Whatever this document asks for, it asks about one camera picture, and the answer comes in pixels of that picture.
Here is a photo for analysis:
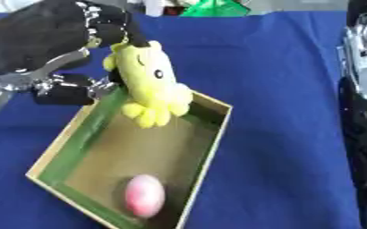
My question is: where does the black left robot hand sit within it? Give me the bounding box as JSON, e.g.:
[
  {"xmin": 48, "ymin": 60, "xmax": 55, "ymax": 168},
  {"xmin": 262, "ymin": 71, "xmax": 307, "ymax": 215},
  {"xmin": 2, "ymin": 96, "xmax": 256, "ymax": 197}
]
[{"xmin": 0, "ymin": 0, "xmax": 152, "ymax": 106}]

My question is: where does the yellow octopus soft toy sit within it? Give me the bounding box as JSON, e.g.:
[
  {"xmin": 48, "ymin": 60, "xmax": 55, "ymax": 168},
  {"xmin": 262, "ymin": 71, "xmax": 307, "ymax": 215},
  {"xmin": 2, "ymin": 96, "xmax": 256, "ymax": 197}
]
[{"xmin": 102, "ymin": 40, "xmax": 195, "ymax": 130}]

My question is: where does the tan cardboard box green inside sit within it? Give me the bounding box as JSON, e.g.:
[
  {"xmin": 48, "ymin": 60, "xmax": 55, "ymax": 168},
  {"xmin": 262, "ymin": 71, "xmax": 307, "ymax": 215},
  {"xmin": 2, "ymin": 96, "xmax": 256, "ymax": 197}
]
[{"xmin": 25, "ymin": 86, "xmax": 234, "ymax": 229}]

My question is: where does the green bag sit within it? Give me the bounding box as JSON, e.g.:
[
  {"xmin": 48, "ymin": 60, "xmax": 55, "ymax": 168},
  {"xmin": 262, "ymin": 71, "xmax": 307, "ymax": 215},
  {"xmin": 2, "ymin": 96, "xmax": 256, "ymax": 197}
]
[{"xmin": 178, "ymin": 0, "xmax": 252, "ymax": 18}]

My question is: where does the pink toy peach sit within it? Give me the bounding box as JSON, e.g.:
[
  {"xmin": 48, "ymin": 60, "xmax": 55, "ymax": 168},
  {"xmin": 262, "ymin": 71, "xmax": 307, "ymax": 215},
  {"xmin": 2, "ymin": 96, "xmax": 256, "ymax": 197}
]
[{"xmin": 122, "ymin": 174, "xmax": 168, "ymax": 219}]

